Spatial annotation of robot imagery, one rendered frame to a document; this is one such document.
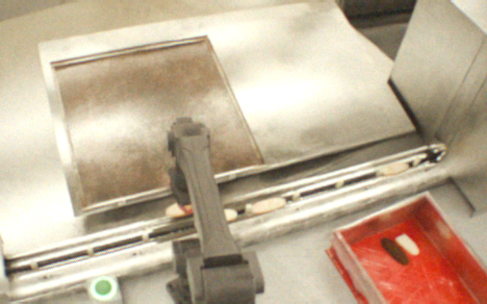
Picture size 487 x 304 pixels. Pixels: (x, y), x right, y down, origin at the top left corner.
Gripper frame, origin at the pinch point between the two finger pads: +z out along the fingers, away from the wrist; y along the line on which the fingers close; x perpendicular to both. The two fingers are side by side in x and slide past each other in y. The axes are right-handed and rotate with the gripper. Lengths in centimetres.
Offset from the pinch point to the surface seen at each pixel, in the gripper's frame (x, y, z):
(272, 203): -24.0, -1.2, 7.9
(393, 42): -199, 147, 98
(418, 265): -55, -30, 11
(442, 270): -60, -34, 11
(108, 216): 17.9, 10.2, 12.0
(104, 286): 23.7, -13.6, 2.9
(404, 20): -225, 169, 98
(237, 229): -11.8, -6.0, 7.5
